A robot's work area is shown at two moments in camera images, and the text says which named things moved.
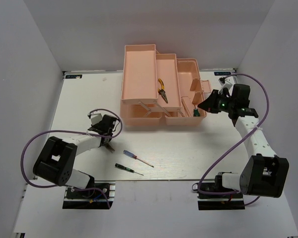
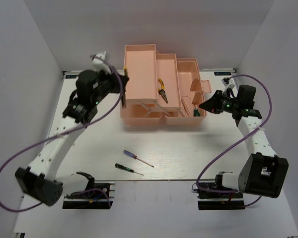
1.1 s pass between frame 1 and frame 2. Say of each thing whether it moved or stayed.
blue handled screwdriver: stayed
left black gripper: moved
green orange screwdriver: stayed
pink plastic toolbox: stayed
